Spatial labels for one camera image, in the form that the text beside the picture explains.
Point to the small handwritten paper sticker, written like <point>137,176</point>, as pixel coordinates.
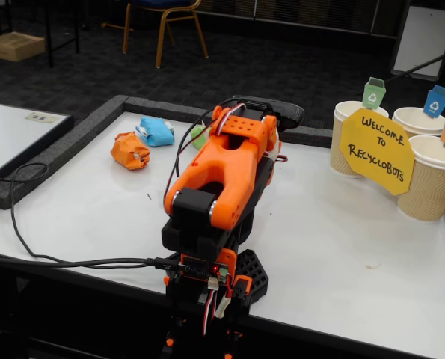
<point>42,117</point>

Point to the orange crumpled paper ball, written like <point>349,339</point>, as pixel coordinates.
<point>128,149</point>

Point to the black robot base clamp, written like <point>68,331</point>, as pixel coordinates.
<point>256,273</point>

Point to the paper cup with orange label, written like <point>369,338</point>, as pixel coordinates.
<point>431,187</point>

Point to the green recycling bin label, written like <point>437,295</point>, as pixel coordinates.
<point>373,95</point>

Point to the paper cup with blue label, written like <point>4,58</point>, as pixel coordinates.
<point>416,121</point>

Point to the black metal table legs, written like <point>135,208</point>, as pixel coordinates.
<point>50,37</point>

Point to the brown cardboard box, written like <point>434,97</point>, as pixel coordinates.
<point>14,46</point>

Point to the white board with black frame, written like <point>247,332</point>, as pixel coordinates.
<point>9,138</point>

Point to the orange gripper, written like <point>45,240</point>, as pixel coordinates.
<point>290,114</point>

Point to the black foam border strip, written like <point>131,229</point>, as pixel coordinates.
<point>57,149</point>
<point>162,108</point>
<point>312,136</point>

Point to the blue paper ball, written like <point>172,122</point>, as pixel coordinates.
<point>155,131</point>

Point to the green paper ball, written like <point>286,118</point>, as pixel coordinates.
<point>197,137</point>

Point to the paper cup with green label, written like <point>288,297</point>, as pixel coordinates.
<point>336,149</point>

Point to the orange and black robot arm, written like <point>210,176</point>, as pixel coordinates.
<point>222,168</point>

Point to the black slanted stand bar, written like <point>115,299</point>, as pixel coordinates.
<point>420,69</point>

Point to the orange-cased controller board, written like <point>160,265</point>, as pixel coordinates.
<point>203,267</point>

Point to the gold-framed chair blue seat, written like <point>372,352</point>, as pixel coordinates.
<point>162,22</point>

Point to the yellow handwritten welcome sign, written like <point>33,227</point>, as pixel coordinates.
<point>375,153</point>

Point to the blue recycling bin label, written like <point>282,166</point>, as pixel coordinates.
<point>435,102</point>

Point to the standing white panel black frame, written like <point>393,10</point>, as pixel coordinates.
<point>424,37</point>

